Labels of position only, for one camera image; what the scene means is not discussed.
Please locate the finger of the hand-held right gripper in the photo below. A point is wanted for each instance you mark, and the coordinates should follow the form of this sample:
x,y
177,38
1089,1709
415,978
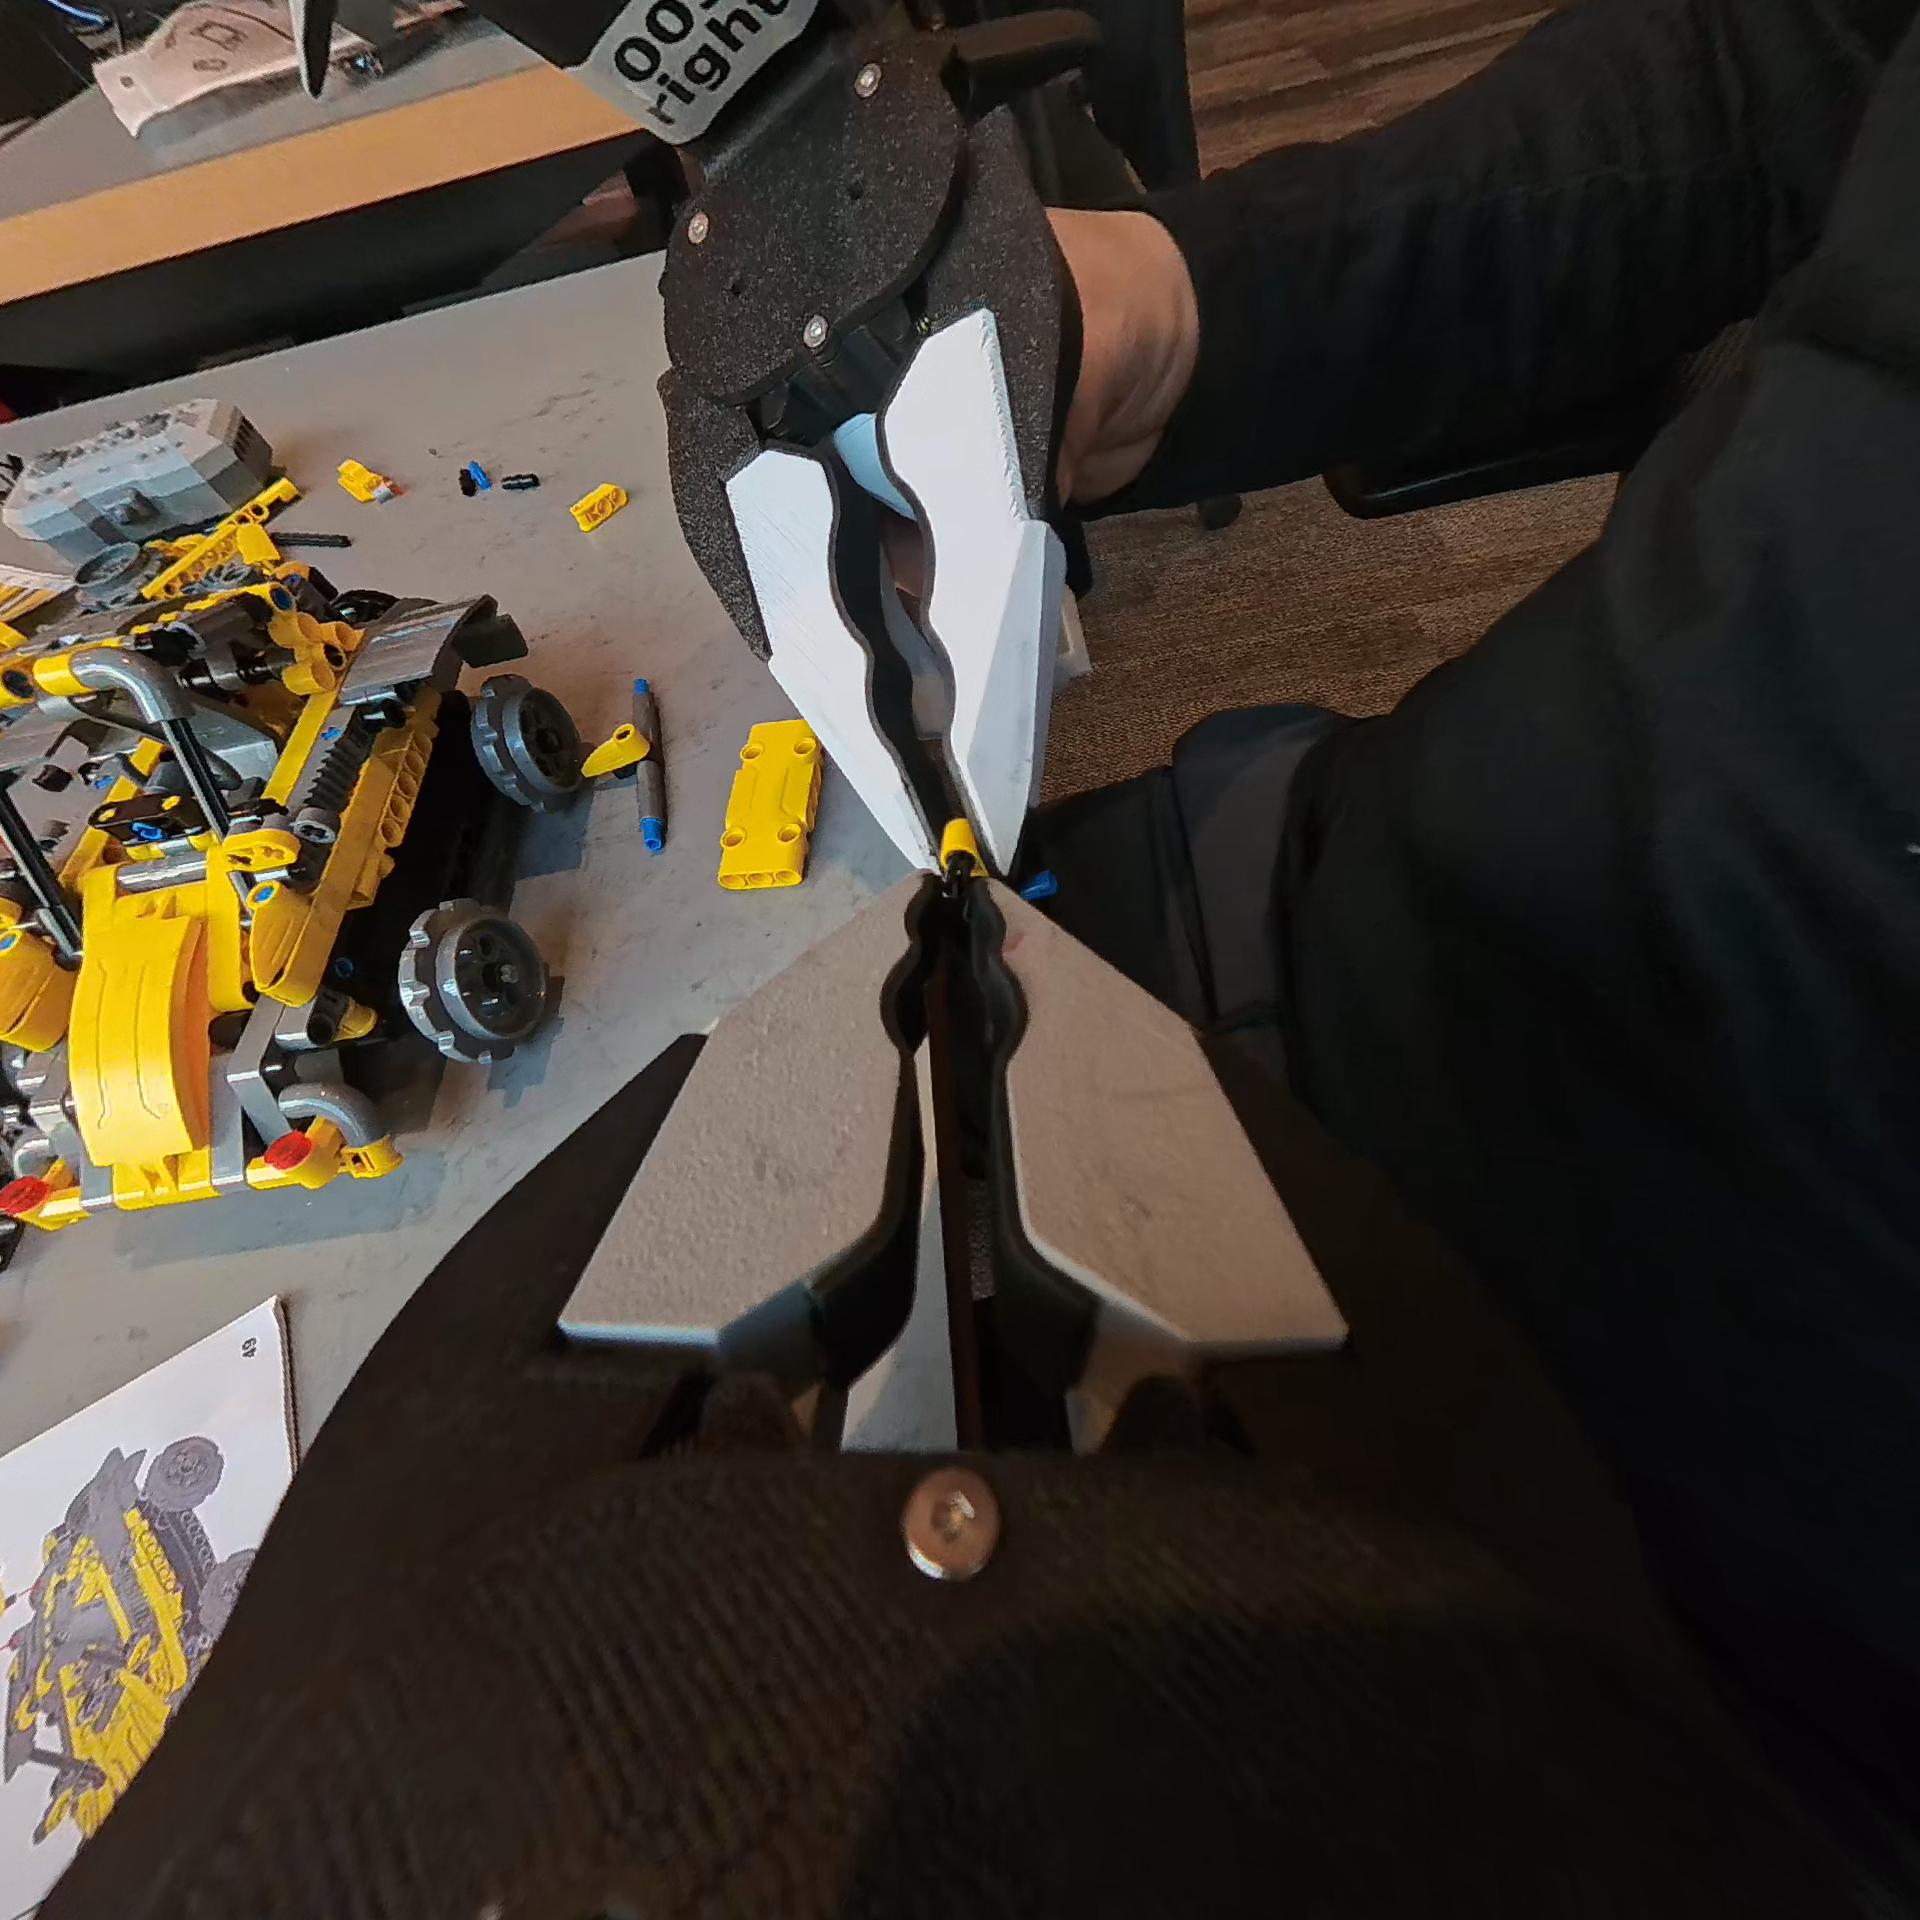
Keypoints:
x,y
815,603
986,603

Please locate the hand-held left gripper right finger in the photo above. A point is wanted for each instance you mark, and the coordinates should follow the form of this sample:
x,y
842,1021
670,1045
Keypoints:
x,y
1167,1183

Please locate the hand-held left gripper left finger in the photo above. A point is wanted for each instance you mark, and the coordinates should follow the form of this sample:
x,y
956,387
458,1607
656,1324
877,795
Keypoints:
x,y
752,1183

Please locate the yellow rectangular building panel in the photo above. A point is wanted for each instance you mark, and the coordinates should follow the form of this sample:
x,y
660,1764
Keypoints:
x,y
770,806

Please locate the short yellow beam with pins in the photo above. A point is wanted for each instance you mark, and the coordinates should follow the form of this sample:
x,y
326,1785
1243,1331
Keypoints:
x,y
965,846

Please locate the person's right forearm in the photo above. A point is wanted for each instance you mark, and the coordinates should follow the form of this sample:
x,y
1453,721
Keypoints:
x,y
1495,223

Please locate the grey background desk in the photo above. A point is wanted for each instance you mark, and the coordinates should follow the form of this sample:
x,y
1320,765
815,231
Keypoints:
x,y
305,199

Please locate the person's right hand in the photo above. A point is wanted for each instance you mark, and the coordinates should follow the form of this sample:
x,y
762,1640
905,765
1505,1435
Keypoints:
x,y
1130,343

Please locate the yellow two-hole connector block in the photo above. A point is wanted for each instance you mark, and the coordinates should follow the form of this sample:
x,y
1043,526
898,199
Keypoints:
x,y
598,504

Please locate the grey shaft with yellow lever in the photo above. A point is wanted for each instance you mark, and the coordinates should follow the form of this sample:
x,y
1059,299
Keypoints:
x,y
645,781

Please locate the yellow wedge piece orange tip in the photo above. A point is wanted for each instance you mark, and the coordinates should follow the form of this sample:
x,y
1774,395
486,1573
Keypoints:
x,y
357,475

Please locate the unused hand-held gripper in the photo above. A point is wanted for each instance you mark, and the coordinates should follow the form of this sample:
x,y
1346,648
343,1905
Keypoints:
x,y
316,46

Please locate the yellow crossed beam assembly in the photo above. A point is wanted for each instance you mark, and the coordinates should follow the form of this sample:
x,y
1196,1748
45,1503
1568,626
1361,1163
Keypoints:
x,y
229,530

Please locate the yellow grey toy vehicle model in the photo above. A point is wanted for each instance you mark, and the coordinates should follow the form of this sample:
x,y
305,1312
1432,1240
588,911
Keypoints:
x,y
229,905

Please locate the grey box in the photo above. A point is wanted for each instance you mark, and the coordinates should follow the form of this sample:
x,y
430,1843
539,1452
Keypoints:
x,y
139,473

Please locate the grey toothed wheel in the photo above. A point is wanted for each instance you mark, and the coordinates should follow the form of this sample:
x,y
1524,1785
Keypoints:
x,y
105,572

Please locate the instruction booklet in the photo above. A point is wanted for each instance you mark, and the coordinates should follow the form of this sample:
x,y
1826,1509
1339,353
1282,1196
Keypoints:
x,y
119,1573

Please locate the yellow striped leaflet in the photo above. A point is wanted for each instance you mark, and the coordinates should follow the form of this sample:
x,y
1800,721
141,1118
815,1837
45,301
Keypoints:
x,y
29,589

